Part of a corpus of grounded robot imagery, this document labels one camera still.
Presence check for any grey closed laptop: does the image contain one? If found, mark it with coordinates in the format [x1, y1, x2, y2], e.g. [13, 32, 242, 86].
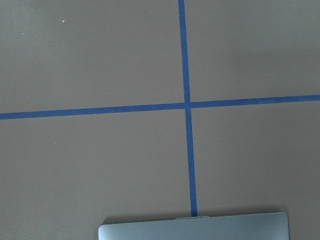
[98, 212, 290, 240]

